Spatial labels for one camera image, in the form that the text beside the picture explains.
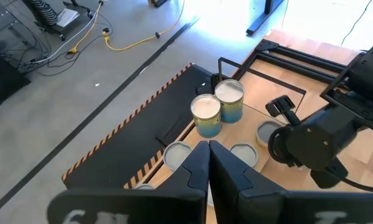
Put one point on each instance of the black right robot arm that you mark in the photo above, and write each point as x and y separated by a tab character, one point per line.
366	81

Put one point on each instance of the black case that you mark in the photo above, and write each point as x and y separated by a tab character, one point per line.
2	81

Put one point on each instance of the black hazard striped floor mat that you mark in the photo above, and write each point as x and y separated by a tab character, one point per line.
136	133

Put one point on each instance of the tall blue yellow can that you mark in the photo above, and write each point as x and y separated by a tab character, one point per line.
206	119
230	102

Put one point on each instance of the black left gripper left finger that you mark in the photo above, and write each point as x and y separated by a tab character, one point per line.
192	169

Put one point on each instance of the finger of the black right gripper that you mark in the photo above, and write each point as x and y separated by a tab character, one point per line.
327	174
281	107

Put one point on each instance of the black stand leg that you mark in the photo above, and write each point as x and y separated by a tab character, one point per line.
264	17

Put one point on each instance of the small grey lidded can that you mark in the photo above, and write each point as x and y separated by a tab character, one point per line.
267	132

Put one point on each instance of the white paper sheet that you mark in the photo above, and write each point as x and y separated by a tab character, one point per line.
67	17

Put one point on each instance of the black white striped fabric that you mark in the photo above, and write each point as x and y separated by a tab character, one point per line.
44	12

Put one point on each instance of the black rolling base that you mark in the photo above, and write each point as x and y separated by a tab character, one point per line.
64	31

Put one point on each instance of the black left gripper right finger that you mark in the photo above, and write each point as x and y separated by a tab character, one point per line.
229	177

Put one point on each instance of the orange patterned can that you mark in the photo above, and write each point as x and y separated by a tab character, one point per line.
244	154

